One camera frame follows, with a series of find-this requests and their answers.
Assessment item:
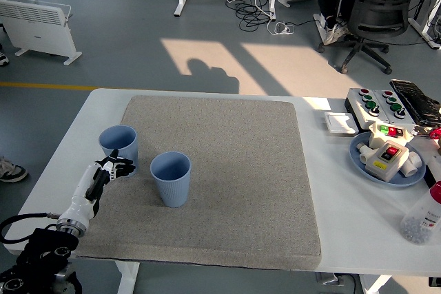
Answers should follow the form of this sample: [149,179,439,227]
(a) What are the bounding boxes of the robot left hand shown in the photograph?
[57,149,136,231]

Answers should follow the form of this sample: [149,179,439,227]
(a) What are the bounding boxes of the blue ribbed cup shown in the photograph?
[98,125,140,178]
[150,151,192,209]

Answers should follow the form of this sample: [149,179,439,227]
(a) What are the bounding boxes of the white push-button control box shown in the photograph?
[373,89,418,127]
[344,87,383,132]

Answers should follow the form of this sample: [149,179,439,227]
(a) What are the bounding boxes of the white table leg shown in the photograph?
[360,275,393,294]
[113,261,141,294]

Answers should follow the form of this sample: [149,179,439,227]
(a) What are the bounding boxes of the grey-brown mat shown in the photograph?
[71,94,322,271]

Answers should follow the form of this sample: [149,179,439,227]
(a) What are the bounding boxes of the grey power strip under table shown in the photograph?
[315,271,356,288]

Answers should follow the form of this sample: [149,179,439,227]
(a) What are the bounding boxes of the blue plate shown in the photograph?
[349,132,427,189]

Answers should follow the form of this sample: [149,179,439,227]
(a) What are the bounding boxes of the white pipe fitting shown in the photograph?
[356,142,372,165]
[401,151,424,177]

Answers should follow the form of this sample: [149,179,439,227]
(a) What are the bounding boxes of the white box green red buttons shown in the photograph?
[368,122,414,149]

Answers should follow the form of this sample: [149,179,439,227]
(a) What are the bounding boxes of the person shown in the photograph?
[316,0,371,46]

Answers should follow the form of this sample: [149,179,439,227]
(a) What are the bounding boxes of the clear bottle red cap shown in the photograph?
[399,180,441,246]

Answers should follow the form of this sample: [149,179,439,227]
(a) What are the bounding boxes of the black wrapped keyboard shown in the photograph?
[389,79,441,126]

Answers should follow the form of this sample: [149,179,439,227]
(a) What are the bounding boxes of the black office chair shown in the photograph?
[318,0,438,75]

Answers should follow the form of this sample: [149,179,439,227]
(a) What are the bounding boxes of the white switch box red button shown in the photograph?
[364,140,410,183]

